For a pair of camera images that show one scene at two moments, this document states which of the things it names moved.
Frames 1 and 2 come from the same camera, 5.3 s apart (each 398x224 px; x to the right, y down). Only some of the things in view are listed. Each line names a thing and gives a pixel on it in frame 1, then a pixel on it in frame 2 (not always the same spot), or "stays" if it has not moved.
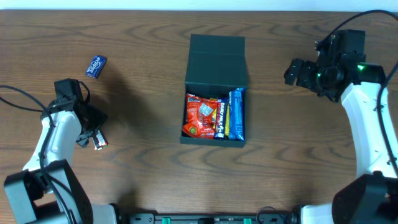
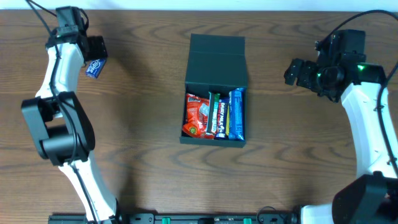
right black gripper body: x=301 y=74 stays
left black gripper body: x=96 y=117 → x=96 y=50
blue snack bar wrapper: x=237 y=114 stays
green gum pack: x=99 y=140 → x=212 y=113
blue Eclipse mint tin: x=96 y=66 stays
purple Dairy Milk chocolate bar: x=221 y=118 stays
